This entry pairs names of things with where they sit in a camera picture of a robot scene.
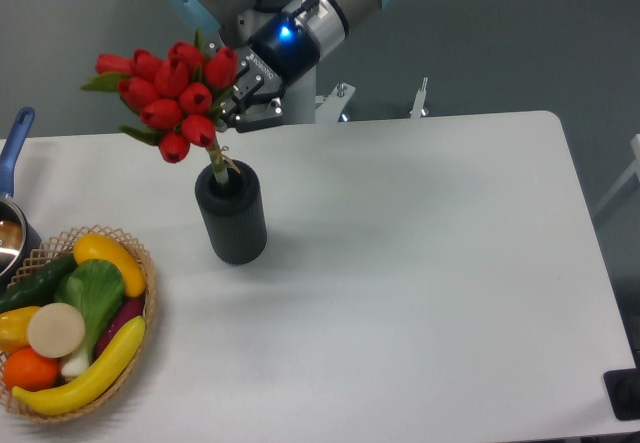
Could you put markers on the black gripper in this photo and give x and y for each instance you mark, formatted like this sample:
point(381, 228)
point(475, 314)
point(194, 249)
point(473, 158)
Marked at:
point(276, 55)

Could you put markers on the red tulip bouquet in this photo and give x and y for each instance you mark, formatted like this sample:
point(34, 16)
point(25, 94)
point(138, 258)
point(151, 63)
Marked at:
point(178, 99)

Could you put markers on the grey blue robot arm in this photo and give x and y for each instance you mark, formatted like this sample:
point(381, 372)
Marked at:
point(231, 21)

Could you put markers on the dark grey ribbed vase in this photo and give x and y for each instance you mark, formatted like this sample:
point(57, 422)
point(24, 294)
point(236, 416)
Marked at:
point(233, 215)

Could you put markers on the green bok choy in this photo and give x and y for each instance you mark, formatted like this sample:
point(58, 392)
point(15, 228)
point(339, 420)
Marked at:
point(96, 290)

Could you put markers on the purple sweet potato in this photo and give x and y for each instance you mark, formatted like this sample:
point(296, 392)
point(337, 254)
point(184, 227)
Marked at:
point(130, 308)

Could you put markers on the woven wicker basket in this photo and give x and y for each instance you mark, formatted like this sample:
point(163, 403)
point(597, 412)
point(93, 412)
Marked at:
point(57, 247)

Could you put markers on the green cucumber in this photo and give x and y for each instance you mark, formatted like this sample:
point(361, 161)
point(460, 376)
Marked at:
point(40, 286)

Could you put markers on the beige round radish slice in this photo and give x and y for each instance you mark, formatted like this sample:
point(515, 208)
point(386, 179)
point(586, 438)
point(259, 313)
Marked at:
point(56, 330)

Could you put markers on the yellow bell pepper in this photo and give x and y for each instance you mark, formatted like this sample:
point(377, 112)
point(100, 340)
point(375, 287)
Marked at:
point(13, 328)

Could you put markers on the orange fruit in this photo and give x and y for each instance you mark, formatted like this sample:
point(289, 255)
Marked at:
point(29, 370)

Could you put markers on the yellow banana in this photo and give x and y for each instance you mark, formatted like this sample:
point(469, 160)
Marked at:
point(91, 384)

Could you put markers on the black device at table edge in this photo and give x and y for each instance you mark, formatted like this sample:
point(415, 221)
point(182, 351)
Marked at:
point(623, 391)

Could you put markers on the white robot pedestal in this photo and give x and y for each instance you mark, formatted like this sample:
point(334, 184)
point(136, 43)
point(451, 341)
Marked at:
point(302, 105)

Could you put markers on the white table bracket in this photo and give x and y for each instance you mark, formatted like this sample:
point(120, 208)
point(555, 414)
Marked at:
point(419, 109)

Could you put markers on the blue handled saucepan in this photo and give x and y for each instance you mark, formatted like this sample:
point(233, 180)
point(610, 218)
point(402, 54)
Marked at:
point(18, 237)

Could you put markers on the white frame at right edge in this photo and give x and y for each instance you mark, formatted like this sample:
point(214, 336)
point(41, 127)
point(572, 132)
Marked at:
point(621, 190)

